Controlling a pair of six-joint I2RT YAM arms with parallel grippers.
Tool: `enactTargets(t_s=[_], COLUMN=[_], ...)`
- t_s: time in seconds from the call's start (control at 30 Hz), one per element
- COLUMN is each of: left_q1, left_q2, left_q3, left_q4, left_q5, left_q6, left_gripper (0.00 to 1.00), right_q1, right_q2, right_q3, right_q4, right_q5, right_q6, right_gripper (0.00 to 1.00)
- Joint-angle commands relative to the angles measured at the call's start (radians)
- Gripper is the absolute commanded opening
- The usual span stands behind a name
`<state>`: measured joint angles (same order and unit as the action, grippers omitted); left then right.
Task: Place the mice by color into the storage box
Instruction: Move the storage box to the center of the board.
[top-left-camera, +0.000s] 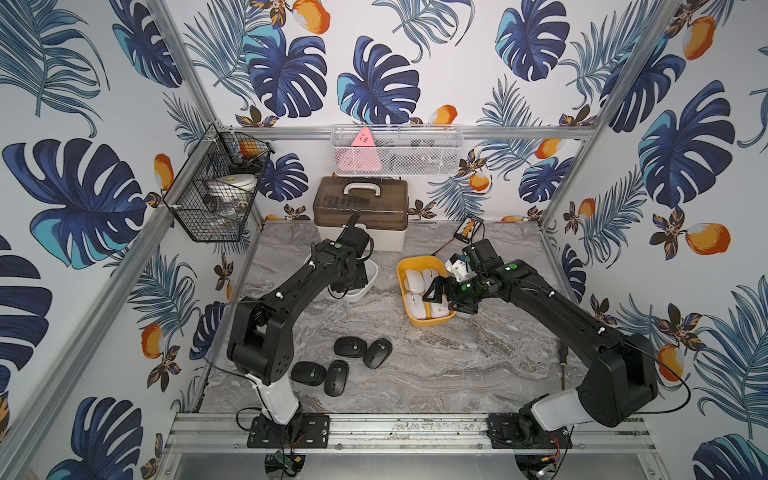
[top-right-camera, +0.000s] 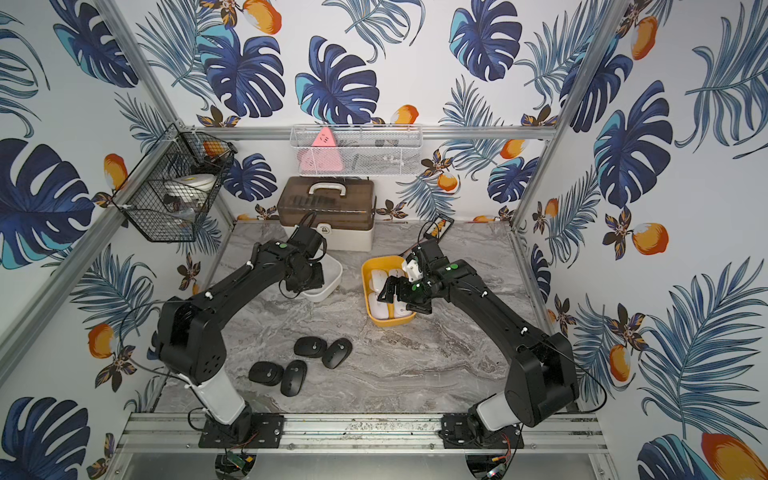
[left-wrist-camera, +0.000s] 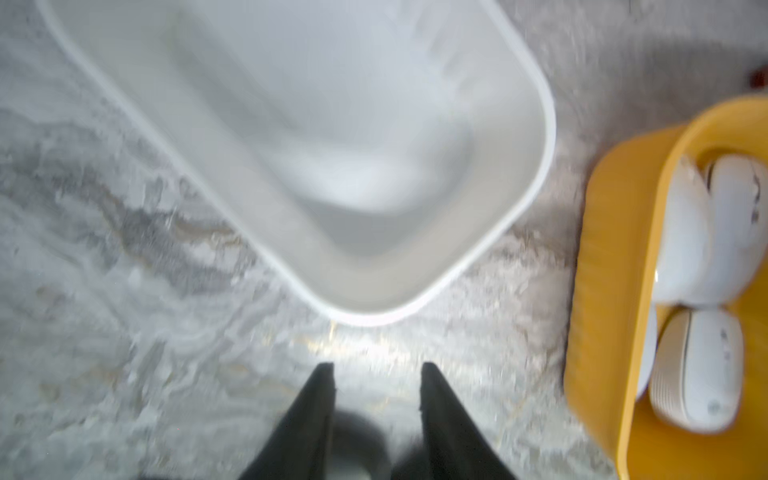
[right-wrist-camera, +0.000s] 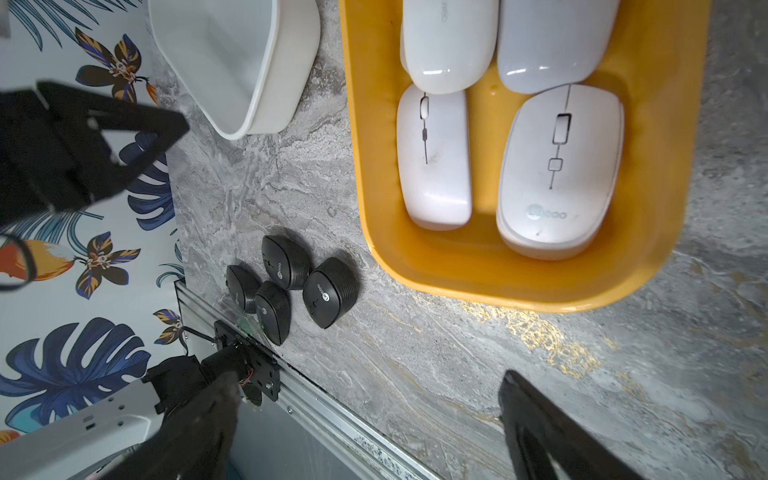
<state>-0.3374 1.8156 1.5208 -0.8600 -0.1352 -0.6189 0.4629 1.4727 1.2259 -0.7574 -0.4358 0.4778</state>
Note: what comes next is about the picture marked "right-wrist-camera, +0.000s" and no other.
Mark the yellow storage tray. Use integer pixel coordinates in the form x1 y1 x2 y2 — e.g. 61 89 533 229
340 1 711 313

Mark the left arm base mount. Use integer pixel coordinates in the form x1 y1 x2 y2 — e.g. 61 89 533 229
204 320 282 406

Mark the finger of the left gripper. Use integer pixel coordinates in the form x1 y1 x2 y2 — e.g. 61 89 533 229
1 81 189 225

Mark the white storage tray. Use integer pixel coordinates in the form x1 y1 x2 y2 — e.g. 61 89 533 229
148 0 321 140

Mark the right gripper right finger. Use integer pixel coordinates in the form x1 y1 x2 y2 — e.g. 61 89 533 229
498 370 641 480

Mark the aluminium front rail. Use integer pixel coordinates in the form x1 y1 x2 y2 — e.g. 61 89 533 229
176 282 438 479

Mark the white mouse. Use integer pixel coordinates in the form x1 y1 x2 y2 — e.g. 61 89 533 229
496 84 624 261
397 84 473 231
401 0 500 95
496 0 620 95

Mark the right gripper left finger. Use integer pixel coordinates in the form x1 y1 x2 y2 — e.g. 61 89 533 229
95 371 241 479

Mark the black mouse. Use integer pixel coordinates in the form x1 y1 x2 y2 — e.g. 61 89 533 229
255 281 291 346
225 264 261 314
261 235 312 290
302 257 360 329

